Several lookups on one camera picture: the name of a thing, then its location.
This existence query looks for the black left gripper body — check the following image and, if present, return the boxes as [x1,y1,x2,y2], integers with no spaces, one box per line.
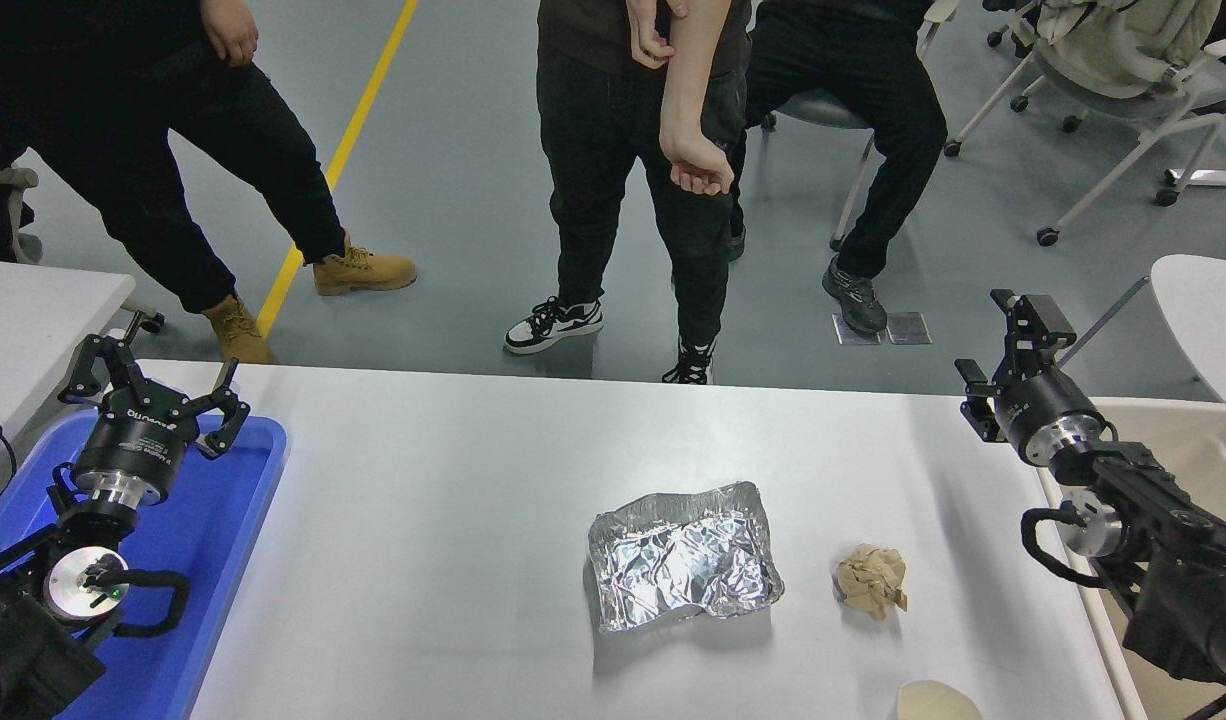
[73,385,196,491]

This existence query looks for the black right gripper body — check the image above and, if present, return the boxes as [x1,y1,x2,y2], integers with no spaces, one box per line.
[991,368,1104,451]

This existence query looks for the tan paper ball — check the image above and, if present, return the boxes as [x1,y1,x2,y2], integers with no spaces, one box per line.
[835,543,910,622]

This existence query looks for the silver foil tray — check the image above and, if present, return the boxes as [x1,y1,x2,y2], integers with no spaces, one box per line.
[587,481,785,635]

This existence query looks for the person's left hand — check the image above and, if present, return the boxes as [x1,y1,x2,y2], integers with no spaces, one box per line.
[201,0,260,69]
[659,128,736,197]

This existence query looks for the person's right hand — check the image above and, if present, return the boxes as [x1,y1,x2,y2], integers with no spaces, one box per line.
[628,0,690,71]

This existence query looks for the grey metal table leg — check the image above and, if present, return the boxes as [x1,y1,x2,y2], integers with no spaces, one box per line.
[1061,277,1151,369]

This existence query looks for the white rectangular side table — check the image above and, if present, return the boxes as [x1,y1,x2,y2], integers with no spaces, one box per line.
[0,258,167,466]

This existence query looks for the blue plastic tray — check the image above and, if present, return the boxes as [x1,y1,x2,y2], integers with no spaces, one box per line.
[0,408,289,720]

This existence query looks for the large pale plastic bin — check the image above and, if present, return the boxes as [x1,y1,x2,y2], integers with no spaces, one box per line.
[1033,397,1226,720]

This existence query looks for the white round table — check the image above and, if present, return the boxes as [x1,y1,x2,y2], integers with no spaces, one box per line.
[1150,253,1226,411]

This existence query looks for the grey office chair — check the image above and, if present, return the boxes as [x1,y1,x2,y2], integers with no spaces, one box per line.
[0,165,44,266]

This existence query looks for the white chair base leg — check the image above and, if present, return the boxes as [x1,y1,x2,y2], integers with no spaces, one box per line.
[1155,165,1226,208]

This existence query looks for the white wheeled office chair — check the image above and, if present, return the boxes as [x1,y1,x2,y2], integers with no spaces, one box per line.
[943,0,1226,248]

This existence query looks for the person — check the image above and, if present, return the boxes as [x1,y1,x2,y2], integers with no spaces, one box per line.
[0,0,419,366]
[503,0,754,386]
[725,0,949,336]

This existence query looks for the beige coat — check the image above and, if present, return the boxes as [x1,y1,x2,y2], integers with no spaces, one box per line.
[1033,0,1224,101]

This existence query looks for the grey wheeled stool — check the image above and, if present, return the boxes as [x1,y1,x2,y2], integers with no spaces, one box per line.
[758,88,879,251]

